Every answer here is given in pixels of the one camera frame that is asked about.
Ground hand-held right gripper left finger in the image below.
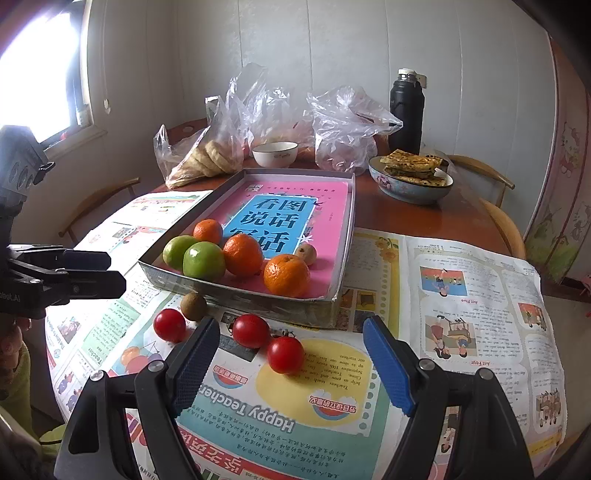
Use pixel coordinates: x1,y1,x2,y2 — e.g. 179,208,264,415
54,316,221,480

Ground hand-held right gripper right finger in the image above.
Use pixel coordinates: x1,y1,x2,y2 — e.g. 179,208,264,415
362,316,536,480

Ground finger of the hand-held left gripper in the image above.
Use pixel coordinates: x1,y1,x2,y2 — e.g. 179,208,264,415
7,244,112,278
11,270,127,320

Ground red cherry tomato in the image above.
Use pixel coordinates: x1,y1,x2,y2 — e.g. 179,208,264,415
153,308,188,343
267,336,305,374
232,314,271,349

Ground green round fruit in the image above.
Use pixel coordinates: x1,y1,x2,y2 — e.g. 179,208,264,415
183,242,227,279
163,235,199,271

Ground grey cardboard box tray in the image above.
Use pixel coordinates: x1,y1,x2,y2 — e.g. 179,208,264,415
139,167,357,330

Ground small orange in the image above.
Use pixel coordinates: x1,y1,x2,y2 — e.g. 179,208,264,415
193,219,225,246

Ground large orange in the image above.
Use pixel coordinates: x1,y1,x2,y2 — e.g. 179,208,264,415
263,253,311,299
222,233,265,278

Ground person's left hand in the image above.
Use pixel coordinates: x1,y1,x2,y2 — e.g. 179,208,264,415
0,318,33,358

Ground folded newspaper sheet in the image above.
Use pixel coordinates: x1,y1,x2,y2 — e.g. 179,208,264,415
74,188,215,278

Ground window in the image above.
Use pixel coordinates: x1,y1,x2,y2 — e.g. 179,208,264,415
0,0,108,149

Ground open colourful newspaper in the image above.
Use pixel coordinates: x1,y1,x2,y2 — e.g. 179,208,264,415
46,226,570,480

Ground person's olive clothing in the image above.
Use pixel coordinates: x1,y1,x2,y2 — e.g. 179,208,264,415
0,344,63,480

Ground stack of round flatbreads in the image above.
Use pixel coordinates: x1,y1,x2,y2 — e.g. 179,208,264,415
166,140,243,189

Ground pink book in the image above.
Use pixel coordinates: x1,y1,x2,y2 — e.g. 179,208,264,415
215,180,350,299

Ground blue floral bowl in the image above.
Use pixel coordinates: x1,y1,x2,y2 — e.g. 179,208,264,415
368,156,454,205

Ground plastic bag with flatbreads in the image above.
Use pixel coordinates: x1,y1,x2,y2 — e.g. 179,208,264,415
153,95,245,190

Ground stack of scallion pancakes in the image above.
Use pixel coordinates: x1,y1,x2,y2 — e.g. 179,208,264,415
381,148,451,186

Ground white ceramic bowl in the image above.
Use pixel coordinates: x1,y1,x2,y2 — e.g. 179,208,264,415
252,141,299,169

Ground clear crumpled plastic bag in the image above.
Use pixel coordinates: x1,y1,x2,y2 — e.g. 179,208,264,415
226,62,319,158

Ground clear plastic bag red contents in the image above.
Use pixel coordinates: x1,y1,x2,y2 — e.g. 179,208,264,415
307,87,403,171

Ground black thermos bottle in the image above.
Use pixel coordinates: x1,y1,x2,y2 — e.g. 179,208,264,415
389,68,424,156

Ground cartoon wall sticker panel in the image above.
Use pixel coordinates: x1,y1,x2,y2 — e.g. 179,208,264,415
524,41,591,283

